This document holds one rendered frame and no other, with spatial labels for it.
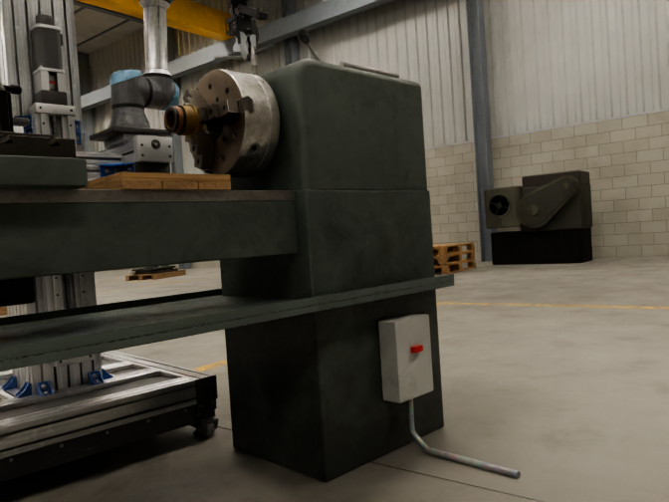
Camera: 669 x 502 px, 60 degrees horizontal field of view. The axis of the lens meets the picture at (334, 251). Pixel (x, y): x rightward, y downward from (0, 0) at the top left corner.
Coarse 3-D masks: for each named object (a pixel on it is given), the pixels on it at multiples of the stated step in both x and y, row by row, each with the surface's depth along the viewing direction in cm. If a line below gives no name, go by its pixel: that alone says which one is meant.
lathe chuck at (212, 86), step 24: (216, 72) 171; (216, 96) 172; (240, 96) 163; (264, 96) 169; (240, 120) 164; (264, 120) 167; (216, 144) 174; (240, 144) 165; (264, 144) 169; (216, 168) 174; (240, 168) 171
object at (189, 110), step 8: (168, 112) 164; (176, 112) 161; (184, 112) 163; (192, 112) 164; (168, 120) 166; (176, 120) 161; (184, 120) 163; (192, 120) 164; (168, 128) 165; (176, 128) 163; (184, 128) 164; (192, 128) 165; (200, 128) 168; (192, 136) 168
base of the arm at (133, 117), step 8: (120, 104) 215; (128, 104) 215; (136, 104) 217; (112, 112) 217; (120, 112) 214; (128, 112) 215; (136, 112) 216; (112, 120) 215; (120, 120) 214; (128, 120) 214; (136, 120) 215; (144, 120) 218
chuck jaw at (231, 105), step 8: (224, 104) 162; (232, 104) 162; (240, 104) 164; (248, 104) 164; (200, 112) 164; (208, 112) 165; (216, 112) 164; (224, 112) 163; (232, 112) 162; (240, 112) 164; (200, 120) 164; (208, 120) 165; (216, 120) 166; (224, 120) 167
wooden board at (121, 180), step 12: (96, 180) 145; (108, 180) 140; (120, 180) 136; (132, 180) 137; (144, 180) 139; (156, 180) 141; (168, 180) 143; (180, 180) 145; (192, 180) 148; (204, 180) 150; (216, 180) 153; (228, 180) 155
